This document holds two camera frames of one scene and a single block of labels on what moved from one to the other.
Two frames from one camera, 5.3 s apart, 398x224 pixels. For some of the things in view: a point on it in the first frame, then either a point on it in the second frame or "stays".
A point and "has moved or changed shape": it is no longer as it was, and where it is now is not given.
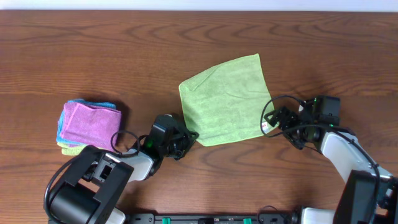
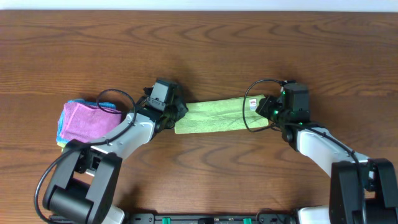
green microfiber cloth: (227, 102) has moved or changed shape
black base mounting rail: (212, 218) stays
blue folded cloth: (94, 105) stays
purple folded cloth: (84, 126) stays
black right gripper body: (300, 123) → (272, 109)
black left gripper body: (185, 142) → (178, 110)
